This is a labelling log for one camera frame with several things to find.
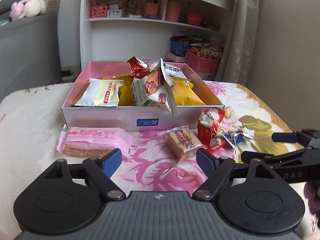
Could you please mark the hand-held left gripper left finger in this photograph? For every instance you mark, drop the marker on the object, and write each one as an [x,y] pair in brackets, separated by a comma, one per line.
[111,161]

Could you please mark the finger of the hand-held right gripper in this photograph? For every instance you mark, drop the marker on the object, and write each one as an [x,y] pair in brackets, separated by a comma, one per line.
[280,156]
[285,137]

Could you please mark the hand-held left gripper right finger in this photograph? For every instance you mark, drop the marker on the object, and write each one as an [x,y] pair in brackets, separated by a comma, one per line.
[206,161]

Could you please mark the small brown square packet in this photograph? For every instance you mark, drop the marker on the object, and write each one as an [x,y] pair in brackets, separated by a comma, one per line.
[182,142]

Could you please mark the blue white small packet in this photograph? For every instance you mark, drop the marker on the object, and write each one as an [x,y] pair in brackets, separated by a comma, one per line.
[235,138]

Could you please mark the pink cardboard box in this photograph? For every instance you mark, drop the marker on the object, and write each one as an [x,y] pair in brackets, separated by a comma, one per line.
[100,120]

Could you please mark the white yellow snack packet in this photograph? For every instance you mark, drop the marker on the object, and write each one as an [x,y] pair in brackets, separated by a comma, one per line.
[105,95]

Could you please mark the gold snack bar packet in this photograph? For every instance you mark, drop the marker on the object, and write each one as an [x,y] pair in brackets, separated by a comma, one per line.
[80,95]

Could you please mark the red snack packet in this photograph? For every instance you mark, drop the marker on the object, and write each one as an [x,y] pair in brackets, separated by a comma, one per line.
[136,70]
[210,127]

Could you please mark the white black-lettered nut packet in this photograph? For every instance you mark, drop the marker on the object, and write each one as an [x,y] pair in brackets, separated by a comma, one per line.
[173,71]

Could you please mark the person's right hand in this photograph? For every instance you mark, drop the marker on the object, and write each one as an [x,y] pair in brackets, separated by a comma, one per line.
[313,197]

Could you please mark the pink cracker packet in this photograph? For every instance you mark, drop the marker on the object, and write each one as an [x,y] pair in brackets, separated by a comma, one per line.
[92,136]

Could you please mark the black power adapter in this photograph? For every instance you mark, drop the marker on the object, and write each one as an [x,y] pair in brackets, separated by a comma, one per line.
[67,75]

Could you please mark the large pink basket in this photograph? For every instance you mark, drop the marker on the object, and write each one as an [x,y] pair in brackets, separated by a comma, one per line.
[202,63]

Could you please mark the blue storage box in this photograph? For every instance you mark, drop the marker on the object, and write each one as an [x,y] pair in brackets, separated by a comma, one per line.
[178,48]

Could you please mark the white lace curtain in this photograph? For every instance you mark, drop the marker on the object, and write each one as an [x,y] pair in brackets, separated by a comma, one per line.
[240,30]

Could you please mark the white bookshelf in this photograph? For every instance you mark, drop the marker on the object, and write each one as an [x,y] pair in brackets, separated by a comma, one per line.
[125,40]

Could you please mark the small red basket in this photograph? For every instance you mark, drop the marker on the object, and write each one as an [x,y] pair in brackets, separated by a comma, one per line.
[193,19]

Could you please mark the grey sofa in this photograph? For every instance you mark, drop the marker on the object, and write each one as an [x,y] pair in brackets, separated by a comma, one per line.
[25,42]

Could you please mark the white labelled box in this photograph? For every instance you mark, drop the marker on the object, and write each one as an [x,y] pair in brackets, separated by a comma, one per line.
[114,13]

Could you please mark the small pink basket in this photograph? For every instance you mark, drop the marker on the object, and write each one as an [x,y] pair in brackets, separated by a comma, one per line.
[99,12]

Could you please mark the pink cup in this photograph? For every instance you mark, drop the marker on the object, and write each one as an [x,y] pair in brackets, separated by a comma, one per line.
[173,12]

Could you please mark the clear jar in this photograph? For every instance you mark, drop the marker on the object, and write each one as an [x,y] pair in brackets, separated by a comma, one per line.
[131,7]

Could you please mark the pink pen holder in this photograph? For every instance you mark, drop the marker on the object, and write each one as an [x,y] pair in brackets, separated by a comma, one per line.
[151,10]

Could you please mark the pink white plush toy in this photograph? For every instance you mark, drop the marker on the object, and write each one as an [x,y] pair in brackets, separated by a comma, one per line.
[27,8]

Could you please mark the teal cushion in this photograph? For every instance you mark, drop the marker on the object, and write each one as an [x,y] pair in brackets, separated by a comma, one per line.
[4,22]

